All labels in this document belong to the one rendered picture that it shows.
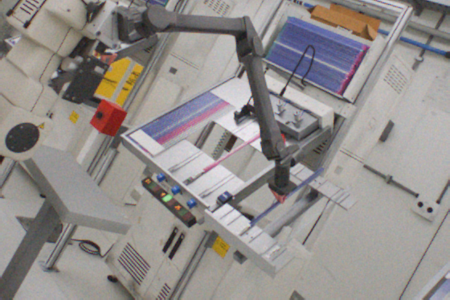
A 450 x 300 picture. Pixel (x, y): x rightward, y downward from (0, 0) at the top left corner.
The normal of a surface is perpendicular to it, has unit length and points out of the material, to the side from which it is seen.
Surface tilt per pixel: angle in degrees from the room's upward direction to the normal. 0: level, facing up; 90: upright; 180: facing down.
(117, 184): 90
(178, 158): 48
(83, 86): 90
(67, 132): 90
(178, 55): 90
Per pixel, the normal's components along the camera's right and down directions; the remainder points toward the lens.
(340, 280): -0.55, -0.30
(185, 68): 0.67, 0.39
